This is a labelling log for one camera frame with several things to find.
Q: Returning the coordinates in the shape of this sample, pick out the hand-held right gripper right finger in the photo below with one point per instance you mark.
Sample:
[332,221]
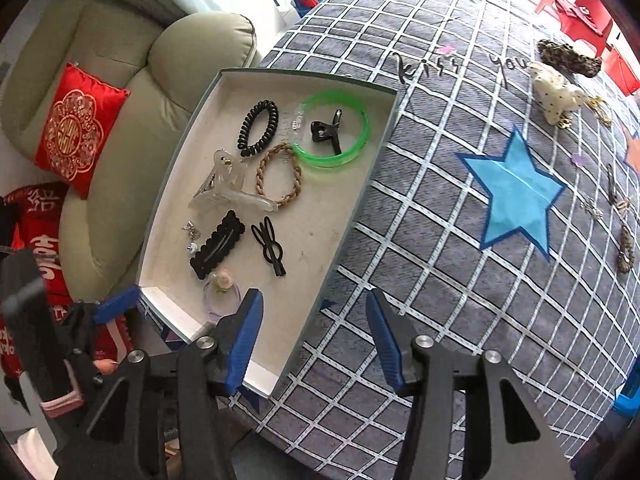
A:
[387,345]

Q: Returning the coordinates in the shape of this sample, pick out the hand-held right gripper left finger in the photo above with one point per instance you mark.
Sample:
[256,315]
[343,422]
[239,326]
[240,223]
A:
[242,345]

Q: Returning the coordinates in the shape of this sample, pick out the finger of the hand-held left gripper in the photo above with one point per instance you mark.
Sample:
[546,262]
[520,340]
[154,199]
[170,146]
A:
[117,302]

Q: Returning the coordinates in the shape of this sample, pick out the black bunny hair clip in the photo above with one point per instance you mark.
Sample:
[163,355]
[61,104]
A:
[272,255]

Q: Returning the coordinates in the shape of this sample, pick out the small silver earring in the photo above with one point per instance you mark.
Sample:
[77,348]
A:
[191,230]

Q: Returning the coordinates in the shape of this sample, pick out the black scalloped snap hair clip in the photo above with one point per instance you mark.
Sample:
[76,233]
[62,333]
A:
[220,242]

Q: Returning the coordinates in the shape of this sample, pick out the white cardboard tray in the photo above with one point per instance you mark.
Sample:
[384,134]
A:
[310,220]

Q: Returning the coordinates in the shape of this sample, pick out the clear plastic claw clip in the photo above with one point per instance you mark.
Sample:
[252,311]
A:
[220,190]

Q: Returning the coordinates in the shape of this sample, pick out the black claw hair clip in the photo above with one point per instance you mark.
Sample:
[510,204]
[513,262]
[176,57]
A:
[320,132]

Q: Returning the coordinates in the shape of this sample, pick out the red printed cloth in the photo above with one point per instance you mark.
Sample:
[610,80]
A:
[40,220]

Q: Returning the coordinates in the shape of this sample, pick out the grey checked star blanket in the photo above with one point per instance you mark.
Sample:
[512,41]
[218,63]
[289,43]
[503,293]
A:
[425,210]

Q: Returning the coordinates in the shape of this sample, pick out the red embroidered cushion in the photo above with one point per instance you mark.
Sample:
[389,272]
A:
[75,130]

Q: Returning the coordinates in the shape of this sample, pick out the beige leather sofa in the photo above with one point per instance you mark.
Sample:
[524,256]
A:
[130,110]

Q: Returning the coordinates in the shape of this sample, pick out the green plastic bangle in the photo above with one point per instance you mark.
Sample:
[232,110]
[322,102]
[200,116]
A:
[320,162]

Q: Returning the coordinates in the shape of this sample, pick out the silver rhinestone hair clip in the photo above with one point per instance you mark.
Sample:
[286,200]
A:
[592,208]

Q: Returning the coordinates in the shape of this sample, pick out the blue plastic stool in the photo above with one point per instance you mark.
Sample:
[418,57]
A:
[627,402]

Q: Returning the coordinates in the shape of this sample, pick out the small purple hair ornament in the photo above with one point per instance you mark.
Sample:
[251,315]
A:
[578,160]

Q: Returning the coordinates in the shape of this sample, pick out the bronze hand-shaped hair clip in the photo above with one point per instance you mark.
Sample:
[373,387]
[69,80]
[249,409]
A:
[624,206]

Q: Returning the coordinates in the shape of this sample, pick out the brown rectangular hair clip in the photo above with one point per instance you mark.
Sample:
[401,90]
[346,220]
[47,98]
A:
[613,185]

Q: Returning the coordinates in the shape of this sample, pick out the cream polka-dot hair bow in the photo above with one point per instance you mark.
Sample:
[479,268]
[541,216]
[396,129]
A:
[555,92]

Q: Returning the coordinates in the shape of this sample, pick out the leopard print hair bow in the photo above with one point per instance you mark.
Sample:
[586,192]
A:
[570,57]

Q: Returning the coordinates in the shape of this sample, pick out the red plastic chair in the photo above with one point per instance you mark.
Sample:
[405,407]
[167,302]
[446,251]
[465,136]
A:
[622,72]
[575,15]

